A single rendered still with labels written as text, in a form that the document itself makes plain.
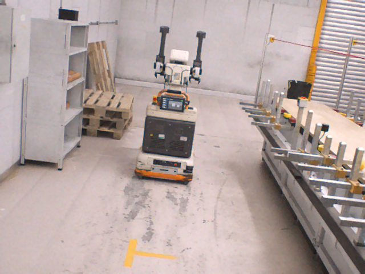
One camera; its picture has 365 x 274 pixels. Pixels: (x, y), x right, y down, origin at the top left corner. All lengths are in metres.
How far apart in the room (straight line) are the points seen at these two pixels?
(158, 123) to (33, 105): 1.30
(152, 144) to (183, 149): 0.33
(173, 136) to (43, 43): 1.63
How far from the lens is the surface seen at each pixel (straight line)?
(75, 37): 5.42
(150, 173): 4.66
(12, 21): 3.72
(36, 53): 4.62
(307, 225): 3.93
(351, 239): 2.55
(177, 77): 4.83
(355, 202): 2.34
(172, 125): 4.58
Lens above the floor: 1.71
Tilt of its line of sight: 15 degrees down
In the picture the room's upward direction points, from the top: 8 degrees clockwise
